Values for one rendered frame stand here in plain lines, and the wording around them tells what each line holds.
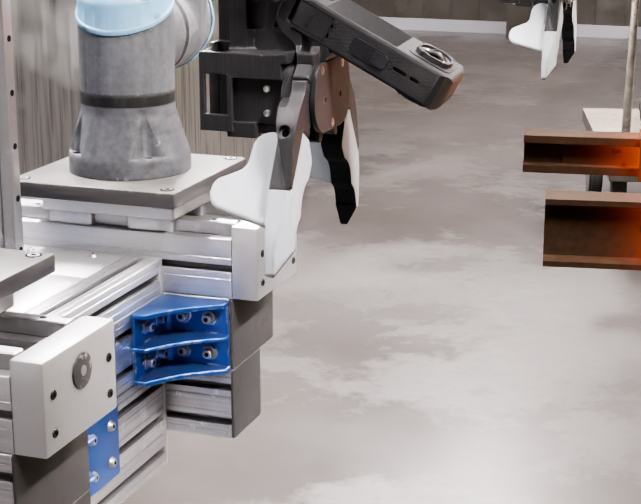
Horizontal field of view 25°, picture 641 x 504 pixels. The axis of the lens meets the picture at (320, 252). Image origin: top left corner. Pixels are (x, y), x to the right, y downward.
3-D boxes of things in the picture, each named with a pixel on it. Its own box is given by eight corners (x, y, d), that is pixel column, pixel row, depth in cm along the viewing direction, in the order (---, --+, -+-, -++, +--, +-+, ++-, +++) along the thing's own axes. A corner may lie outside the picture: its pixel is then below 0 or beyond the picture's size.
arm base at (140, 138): (46, 175, 177) (42, 94, 174) (104, 152, 191) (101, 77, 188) (159, 184, 172) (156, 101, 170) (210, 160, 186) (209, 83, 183)
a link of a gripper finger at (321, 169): (296, 187, 109) (268, 100, 102) (371, 193, 107) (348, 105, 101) (284, 219, 108) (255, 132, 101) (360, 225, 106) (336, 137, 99)
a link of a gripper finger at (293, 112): (279, 208, 95) (306, 89, 97) (305, 210, 94) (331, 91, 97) (257, 179, 90) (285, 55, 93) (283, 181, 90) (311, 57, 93)
